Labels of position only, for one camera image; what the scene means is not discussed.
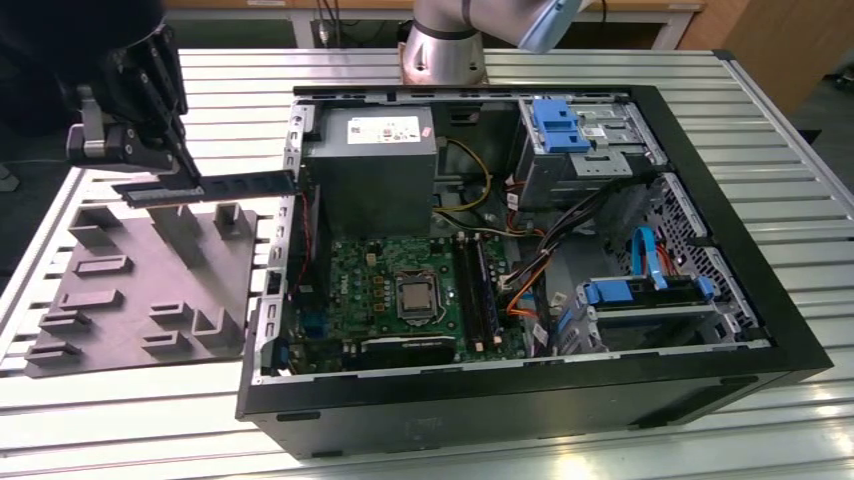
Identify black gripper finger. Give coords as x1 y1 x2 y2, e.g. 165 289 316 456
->
109 27 202 182
65 84 196 182

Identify dark RAM stick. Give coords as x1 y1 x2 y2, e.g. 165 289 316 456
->
110 168 296 210
476 239 505 346

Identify black RAM slot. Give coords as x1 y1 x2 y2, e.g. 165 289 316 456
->
469 237 496 352
453 235 478 352
461 236 488 352

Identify grey parts rack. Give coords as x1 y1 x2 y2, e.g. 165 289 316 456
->
22 202 262 377

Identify grey power supply unit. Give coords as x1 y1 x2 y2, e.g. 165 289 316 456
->
302 102 442 241

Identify green motherboard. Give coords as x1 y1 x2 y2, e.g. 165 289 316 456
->
282 233 534 374

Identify silver CPU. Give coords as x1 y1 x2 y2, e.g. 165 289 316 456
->
397 282 437 311

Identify metal socket cover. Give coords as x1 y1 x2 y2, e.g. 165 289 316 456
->
393 269 446 327

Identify black graphics card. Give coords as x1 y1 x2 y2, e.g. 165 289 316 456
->
340 333 462 372

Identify blue plastic drive latch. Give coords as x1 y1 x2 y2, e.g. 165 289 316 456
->
530 98 595 155

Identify metal drive cage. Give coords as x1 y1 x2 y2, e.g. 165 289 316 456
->
512 95 668 212

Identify black PC case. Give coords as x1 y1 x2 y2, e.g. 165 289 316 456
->
233 83 835 460

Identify hard disk blue carrier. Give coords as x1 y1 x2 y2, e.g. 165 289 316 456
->
576 276 720 315

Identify metal disk bay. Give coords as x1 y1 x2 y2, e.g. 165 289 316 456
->
570 299 765 354

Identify brown wooden cabinet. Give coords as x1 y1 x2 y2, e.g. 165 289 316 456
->
676 0 854 117

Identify black cable silver plug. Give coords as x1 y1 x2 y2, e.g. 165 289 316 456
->
313 0 338 44

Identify red black twisted wire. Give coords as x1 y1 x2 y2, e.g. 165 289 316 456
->
297 192 320 281

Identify yellow power wire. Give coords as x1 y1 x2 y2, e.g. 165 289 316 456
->
430 138 496 217

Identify white grey wire bundle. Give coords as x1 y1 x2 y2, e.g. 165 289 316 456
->
432 209 545 239

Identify thin wire locking lever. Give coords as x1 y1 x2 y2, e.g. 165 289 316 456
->
433 279 452 324

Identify multicolour power wires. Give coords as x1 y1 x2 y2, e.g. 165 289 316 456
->
500 172 534 241

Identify orange data wire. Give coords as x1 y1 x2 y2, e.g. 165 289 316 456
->
502 292 538 321

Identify black cable bundle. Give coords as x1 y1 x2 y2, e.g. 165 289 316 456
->
500 180 653 294

